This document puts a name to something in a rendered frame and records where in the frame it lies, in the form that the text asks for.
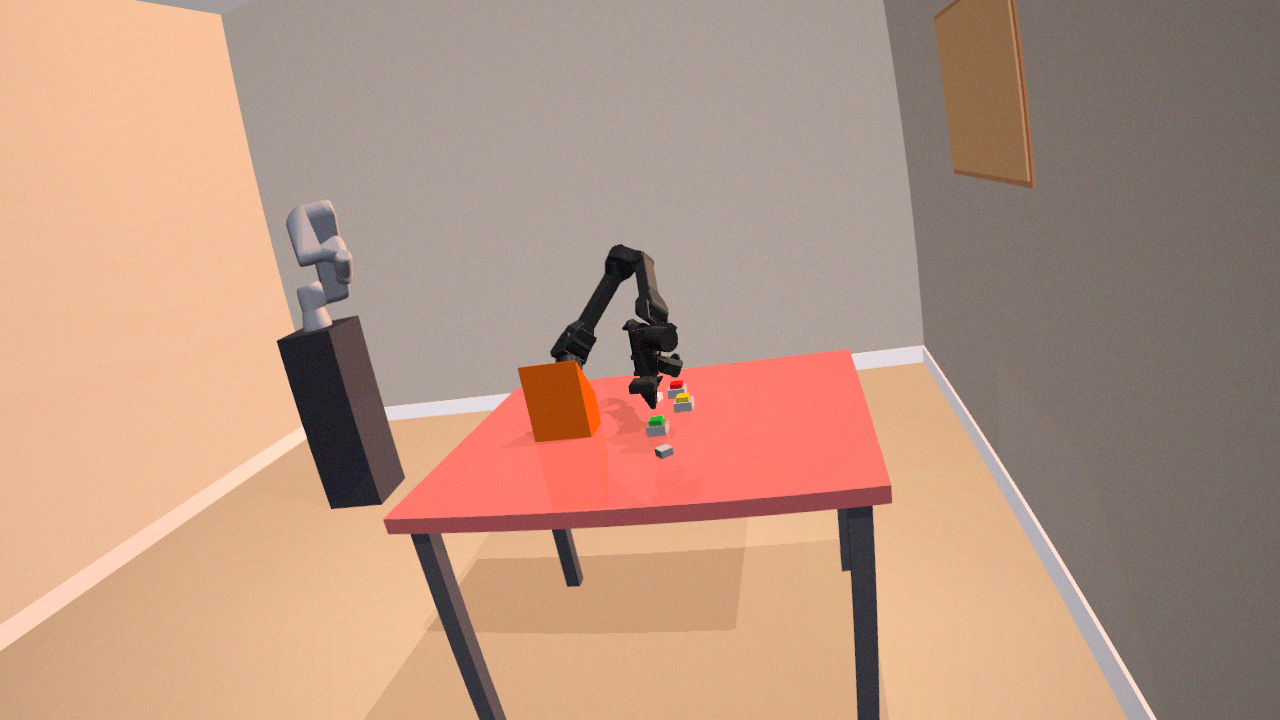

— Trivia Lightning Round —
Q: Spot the green button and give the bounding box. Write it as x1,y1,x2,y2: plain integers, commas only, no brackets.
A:
646,416,669,438

